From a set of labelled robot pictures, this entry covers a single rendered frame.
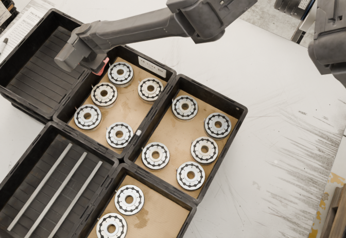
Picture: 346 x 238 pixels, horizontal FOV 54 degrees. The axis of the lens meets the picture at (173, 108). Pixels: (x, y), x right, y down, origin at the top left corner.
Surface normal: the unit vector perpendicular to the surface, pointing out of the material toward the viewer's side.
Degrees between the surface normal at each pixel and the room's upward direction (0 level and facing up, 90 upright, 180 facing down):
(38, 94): 0
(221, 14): 57
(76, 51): 48
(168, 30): 89
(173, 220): 0
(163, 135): 0
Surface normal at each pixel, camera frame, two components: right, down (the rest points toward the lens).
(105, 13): 0.04, -0.39
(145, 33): -0.43, 0.81
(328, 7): -0.80, -0.22
